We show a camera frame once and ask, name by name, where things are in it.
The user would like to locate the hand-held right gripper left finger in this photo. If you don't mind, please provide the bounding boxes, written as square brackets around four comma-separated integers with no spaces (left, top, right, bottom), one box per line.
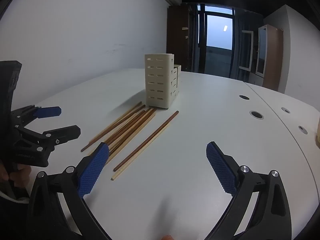
[26,142,112,240]

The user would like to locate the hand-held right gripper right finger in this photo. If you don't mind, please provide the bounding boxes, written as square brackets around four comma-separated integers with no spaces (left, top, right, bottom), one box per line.
[204,141,292,240]

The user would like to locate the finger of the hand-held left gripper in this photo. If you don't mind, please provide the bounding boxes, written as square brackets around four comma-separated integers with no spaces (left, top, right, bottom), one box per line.
[11,105,62,130]
[15,124,81,153]

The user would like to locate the pile of wooden chopsticks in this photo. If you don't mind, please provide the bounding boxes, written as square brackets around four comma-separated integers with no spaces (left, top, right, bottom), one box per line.
[80,102,157,166]

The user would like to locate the dark brown wooden chopstick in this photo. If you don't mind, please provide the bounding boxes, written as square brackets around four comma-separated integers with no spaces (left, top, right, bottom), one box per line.
[113,110,179,172]

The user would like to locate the cream slotted utensil holder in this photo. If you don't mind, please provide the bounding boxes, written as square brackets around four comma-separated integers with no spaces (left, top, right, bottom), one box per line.
[144,53,182,110]

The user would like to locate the person's left hand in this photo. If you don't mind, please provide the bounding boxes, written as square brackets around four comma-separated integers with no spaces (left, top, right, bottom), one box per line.
[0,164,32,188]

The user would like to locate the grey curtain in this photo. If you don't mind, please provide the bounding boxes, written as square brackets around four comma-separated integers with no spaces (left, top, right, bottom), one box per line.
[232,10,253,80]

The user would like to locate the wooden cabinet with glass door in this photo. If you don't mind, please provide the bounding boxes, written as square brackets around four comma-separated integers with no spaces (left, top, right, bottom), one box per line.
[255,24,284,92]

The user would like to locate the dark brown wooden cabinet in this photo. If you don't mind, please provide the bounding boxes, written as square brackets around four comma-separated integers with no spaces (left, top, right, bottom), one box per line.
[167,3,198,72]

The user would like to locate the glass balcony window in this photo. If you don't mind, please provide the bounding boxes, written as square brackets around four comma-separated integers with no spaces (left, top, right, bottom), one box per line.
[197,4,235,78]

